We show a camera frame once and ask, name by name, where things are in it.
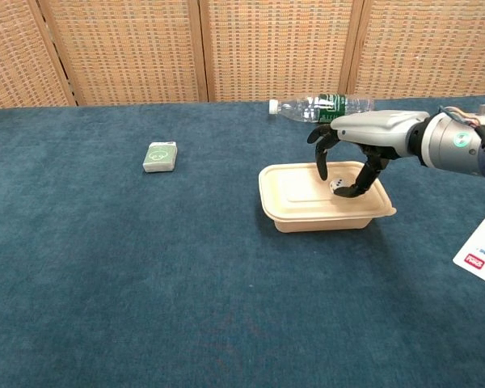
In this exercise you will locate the beige lidded food container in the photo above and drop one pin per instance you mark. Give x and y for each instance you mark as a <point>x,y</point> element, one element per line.
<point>307,194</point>

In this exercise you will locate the white die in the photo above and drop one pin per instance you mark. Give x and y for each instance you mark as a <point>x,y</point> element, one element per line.
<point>338,184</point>

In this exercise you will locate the clear plastic water bottle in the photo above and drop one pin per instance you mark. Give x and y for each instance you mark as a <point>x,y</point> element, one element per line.
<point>327,107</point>

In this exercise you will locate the green tissue pack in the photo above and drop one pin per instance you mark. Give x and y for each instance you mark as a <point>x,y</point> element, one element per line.
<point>160,157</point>

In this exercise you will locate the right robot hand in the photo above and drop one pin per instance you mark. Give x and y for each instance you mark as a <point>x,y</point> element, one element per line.
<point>372,125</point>

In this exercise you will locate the blue table cloth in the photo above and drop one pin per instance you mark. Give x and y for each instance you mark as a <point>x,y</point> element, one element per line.
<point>186,262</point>

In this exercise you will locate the white printed card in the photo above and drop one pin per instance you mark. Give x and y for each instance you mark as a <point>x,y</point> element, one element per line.
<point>483,252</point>

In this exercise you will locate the woven folding screen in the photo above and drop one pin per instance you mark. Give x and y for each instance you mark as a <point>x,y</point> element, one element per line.
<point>242,48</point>

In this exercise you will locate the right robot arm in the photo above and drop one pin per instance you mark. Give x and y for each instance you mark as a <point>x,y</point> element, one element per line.
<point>454,141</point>

